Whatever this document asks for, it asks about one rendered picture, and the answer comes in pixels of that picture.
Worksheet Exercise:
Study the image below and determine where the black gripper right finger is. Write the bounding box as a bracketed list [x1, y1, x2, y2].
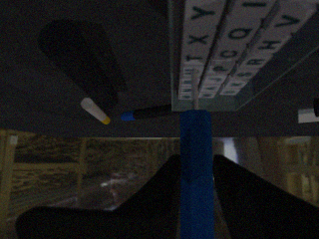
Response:
[212, 155, 319, 239]

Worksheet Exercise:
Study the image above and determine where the keyboard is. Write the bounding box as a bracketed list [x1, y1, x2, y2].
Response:
[167, 0, 319, 112]

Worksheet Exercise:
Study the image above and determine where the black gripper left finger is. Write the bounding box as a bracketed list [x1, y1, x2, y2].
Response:
[15, 154, 181, 239]

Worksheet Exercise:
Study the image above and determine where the blue stylus with grey tip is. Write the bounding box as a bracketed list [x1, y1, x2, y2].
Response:
[179, 72, 214, 239]

